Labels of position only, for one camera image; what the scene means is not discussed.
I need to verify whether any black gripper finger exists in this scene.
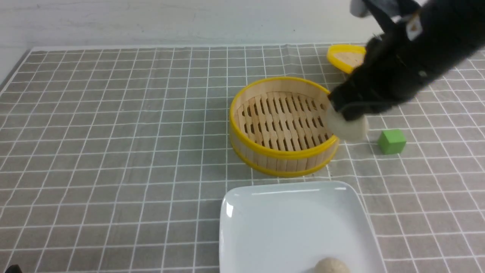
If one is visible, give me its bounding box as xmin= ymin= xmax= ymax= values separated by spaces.
xmin=329 ymin=82 xmax=383 ymax=121

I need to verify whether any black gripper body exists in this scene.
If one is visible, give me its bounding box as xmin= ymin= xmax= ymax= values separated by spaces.
xmin=353 ymin=16 xmax=455 ymax=110

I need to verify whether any steamed bun back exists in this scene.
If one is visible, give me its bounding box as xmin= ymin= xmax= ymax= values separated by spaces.
xmin=325 ymin=107 xmax=369 ymax=142

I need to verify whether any steamed bun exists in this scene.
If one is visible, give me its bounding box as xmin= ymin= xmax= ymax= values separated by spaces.
xmin=314 ymin=257 xmax=350 ymax=273
xmin=325 ymin=107 xmax=369 ymax=142

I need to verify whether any steamed bun front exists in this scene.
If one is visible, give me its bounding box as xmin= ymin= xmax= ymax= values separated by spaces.
xmin=314 ymin=257 xmax=350 ymax=273

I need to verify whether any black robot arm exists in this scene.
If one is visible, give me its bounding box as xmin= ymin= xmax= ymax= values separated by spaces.
xmin=329 ymin=0 xmax=485 ymax=121

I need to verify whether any white square plate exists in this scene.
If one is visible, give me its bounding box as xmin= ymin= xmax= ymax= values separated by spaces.
xmin=219 ymin=181 xmax=386 ymax=273

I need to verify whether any yellow bamboo steamer lid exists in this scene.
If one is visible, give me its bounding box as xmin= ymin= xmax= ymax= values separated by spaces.
xmin=326 ymin=44 xmax=366 ymax=74

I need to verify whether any green cube block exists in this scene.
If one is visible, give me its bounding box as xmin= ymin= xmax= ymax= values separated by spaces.
xmin=377 ymin=129 xmax=407 ymax=154

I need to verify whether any yellow bamboo steamer basket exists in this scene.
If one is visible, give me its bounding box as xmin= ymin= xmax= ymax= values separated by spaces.
xmin=228 ymin=77 xmax=339 ymax=177

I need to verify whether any grey checked tablecloth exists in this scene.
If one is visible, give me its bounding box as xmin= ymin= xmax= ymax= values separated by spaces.
xmin=0 ymin=44 xmax=485 ymax=273

